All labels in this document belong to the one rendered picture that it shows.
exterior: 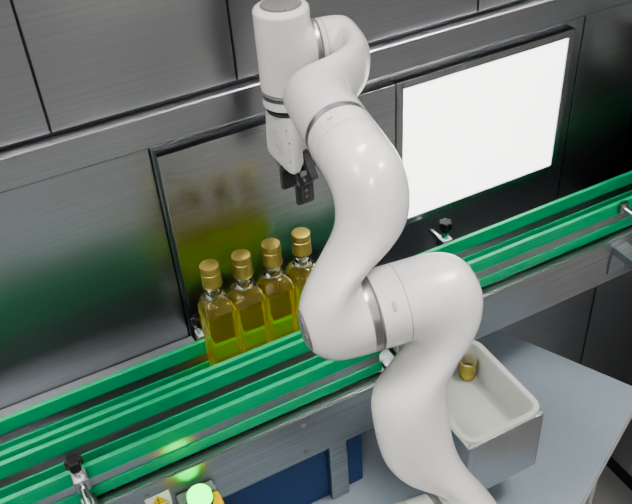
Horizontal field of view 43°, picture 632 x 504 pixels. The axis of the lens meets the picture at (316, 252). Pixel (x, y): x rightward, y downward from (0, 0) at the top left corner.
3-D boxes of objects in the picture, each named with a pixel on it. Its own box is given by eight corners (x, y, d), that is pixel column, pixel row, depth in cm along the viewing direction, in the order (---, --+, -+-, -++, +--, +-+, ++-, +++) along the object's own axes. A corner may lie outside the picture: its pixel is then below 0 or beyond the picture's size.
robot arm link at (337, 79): (427, 87, 101) (347, -2, 124) (305, 112, 98) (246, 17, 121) (425, 148, 107) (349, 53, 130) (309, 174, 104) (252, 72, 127)
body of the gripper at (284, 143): (253, 92, 129) (260, 152, 136) (282, 118, 122) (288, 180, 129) (295, 79, 132) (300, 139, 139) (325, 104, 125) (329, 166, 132)
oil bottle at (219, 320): (237, 362, 158) (222, 280, 145) (249, 381, 154) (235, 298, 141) (210, 373, 156) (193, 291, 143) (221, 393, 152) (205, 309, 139)
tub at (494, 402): (471, 364, 171) (473, 335, 166) (541, 438, 155) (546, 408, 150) (401, 396, 165) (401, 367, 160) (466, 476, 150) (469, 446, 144)
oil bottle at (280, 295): (290, 342, 162) (281, 259, 148) (303, 359, 158) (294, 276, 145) (264, 352, 160) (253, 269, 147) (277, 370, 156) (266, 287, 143)
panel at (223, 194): (546, 163, 188) (566, 23, 167) (555, 169, 186) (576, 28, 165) (183, 298, 159) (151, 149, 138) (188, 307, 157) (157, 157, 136)
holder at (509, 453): (454, 375, 180) (457, 324, 170) (534, 464, 160) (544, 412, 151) (388, 405, 174) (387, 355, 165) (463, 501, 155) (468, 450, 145)
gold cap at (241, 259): (248, 265, 144) (245, 245, 141) (256, 276, 141) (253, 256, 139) (230, 271, 143) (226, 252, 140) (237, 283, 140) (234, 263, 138)
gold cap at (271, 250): (277, 254, 146) (275, 234, 143) (286, 264, 143) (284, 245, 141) (259, 260, 145) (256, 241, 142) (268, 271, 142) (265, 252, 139)
